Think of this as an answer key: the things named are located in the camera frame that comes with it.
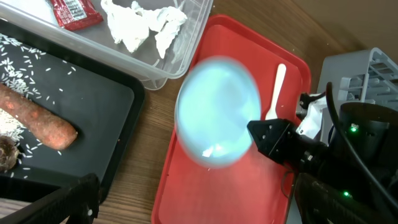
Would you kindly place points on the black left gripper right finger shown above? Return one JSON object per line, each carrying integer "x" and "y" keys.
{"x": 319, "y": 203}

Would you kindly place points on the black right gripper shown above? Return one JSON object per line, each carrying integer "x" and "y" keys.
{"x": 278, "y": 140}

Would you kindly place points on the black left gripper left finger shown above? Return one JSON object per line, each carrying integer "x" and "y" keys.
{"x": 77, "y": 202}

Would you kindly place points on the white plastic spoon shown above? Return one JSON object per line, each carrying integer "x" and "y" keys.
{"x": 279, "y": 79}

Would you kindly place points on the light blue plate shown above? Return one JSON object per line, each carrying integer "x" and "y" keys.
{"x": 217, "y": 100}

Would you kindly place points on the orange carrot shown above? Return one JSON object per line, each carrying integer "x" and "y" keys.
{"x": 49, "y": 129}

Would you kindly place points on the brown mushroom scrap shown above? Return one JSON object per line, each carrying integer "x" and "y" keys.
{"x": 9, "y": 153}

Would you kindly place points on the white tissue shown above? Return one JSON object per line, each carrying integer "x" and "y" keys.
{"x": 132, "y": 25}

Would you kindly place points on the red snack wrapper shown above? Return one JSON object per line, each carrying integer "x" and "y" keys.
{"x": 75, "y": 14}

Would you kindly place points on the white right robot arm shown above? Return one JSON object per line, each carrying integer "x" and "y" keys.
{"x": 350, "y": 179}

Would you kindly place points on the black waste tray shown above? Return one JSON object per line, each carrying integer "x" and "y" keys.
{"x": 101, "y": 103}

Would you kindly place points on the grey dishwasher rack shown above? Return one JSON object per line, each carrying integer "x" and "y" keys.
{"x": 368, "y": 76}

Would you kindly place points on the red plastic tray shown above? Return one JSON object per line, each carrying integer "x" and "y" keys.
{"x": 255, "y": 189}

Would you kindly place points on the white rice pile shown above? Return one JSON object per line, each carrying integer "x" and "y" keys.
{"x": 15, "y": 87}

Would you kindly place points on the clear plastic bin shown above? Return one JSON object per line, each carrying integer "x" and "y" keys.
{"x": 97, "y": 43}

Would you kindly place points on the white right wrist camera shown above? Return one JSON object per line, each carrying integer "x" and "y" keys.
{"x": 312, "y": 122}

